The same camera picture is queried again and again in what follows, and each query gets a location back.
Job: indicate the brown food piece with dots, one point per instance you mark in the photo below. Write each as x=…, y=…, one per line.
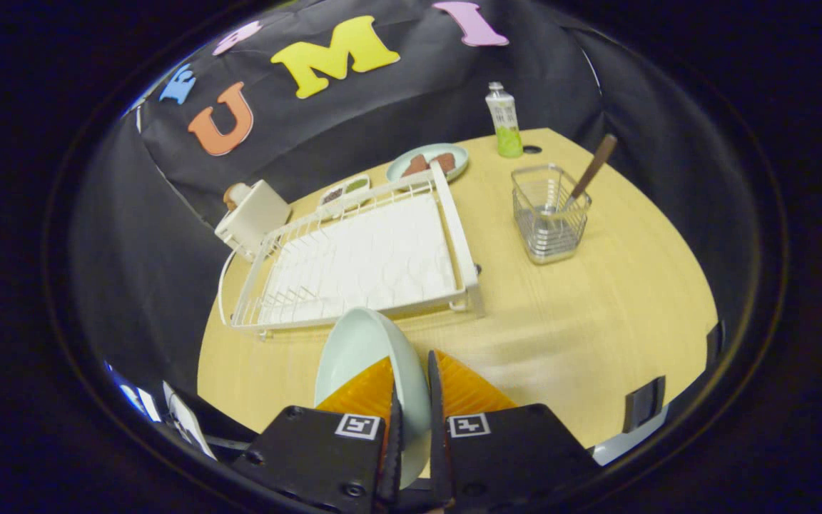
x=444, y=161
x=415, y=165

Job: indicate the green label drink bottle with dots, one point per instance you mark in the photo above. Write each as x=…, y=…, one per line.
x=505, y=121

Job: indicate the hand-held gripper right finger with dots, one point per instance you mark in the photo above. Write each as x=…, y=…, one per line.
x=439, y=457

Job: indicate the black table clamp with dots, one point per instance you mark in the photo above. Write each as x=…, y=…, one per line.
x=643, y=404

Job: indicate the pale green plate with food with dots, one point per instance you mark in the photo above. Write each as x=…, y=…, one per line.
x=457, y=153

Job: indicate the brown bread slice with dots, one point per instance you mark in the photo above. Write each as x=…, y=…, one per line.
x=235, y=196

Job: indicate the small white divided dish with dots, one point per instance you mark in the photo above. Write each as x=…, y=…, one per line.
x=343, y=193

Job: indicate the white dish rack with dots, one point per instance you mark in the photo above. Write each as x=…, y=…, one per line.
x=375, y=257

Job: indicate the white toaster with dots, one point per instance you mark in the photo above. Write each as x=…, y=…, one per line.
x=257, y=214

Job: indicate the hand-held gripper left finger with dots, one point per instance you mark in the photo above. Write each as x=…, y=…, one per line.
x=391, y=464

